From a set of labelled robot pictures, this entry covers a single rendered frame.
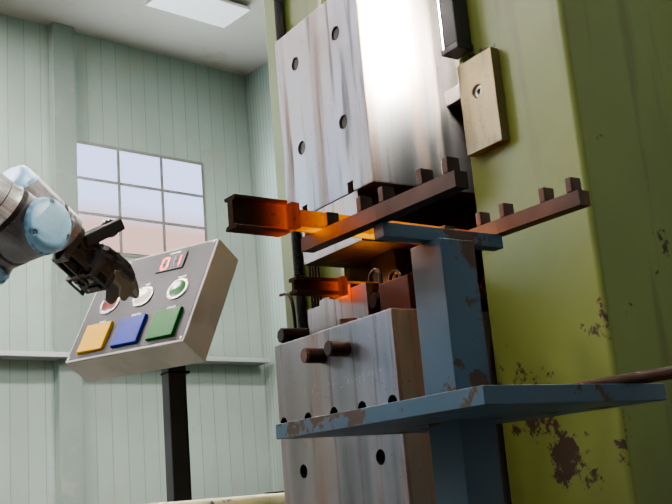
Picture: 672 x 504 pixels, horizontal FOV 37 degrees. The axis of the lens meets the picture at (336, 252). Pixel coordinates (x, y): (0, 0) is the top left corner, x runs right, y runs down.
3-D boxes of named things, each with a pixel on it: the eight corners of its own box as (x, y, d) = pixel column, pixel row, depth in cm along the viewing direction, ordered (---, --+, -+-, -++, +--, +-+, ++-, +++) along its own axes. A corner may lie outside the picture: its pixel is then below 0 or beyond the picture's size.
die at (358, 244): (361, 240, 181) (357, 189, 183) (303, 265, 197) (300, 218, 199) (532, 254, 204) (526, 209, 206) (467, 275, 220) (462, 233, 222)
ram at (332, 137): (401, 167, 172) (380, -44, 181) (287, 225, 203) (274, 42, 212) (574, 190, 195) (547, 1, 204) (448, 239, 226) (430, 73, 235)
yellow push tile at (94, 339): (100, 347, 218) (112, 319, 222) (75, 352, 221) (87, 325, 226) (105, 352, 219) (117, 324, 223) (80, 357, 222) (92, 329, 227)
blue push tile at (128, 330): (135, 341, 213) (146, 312, 217) (108, 346, 216) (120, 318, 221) (140, 346, 214) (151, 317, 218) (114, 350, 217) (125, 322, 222)
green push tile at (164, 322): (171, 334, 208) (181, 305, 212) (144, 339, 211) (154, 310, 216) (176, 339, 209) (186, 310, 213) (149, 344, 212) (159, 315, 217)
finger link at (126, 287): (129, 315, 203) (100, 288, 198) (138, 292, 207) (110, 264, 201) (141, 312, 202) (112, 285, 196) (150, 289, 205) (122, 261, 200)
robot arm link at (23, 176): (-27, 203, 182) (-1, 163, 187) (21, 246, 189) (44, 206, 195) (6, 195, 176) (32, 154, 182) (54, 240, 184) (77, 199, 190)
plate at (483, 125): (501, 139, 169) (490, 46, 173) (467, 156, 176) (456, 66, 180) (510, 141, 170) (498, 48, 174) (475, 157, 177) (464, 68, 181)
